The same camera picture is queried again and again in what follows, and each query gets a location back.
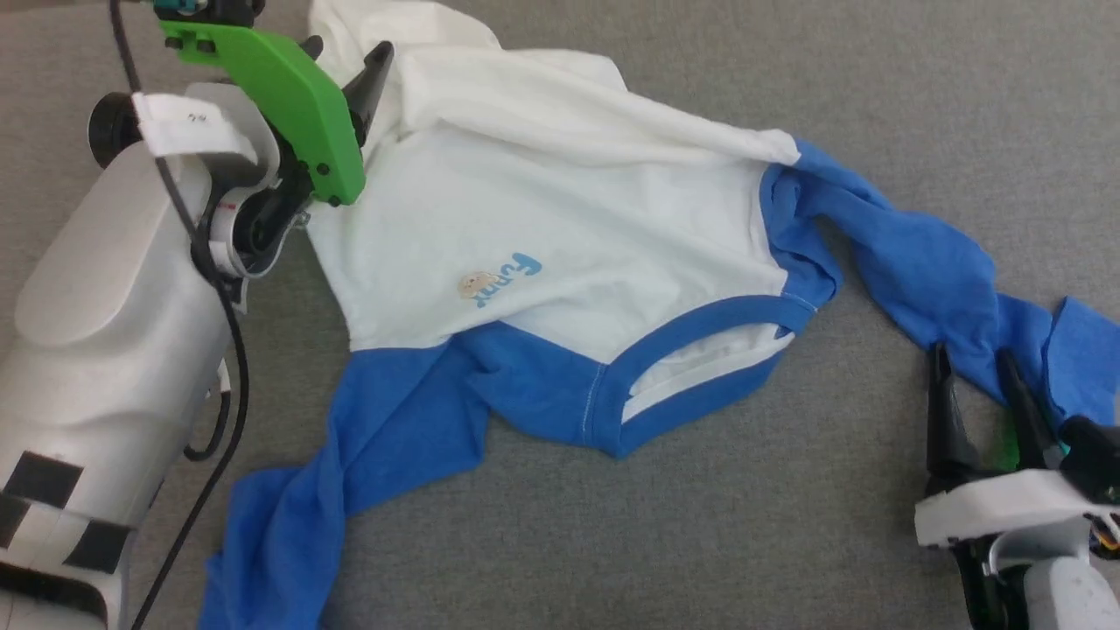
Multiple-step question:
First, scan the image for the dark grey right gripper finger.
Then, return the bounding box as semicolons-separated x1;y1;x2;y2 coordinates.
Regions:
927;342;999;492
994;349;1063;471

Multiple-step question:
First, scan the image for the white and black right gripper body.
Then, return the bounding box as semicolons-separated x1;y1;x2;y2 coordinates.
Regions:
913;415;1120;547

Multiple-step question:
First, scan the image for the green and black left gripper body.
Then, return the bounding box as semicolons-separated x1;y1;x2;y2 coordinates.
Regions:
154;0;368;207

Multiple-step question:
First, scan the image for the white and blue long-sleeve shirt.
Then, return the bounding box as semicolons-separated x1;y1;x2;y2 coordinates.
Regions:
198;0;1120;630

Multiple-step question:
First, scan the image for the white paper cable label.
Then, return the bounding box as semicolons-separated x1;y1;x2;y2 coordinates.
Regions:
131;91;256;159

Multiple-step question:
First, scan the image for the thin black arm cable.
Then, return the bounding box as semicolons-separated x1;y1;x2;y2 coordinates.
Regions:
108;0;251;630

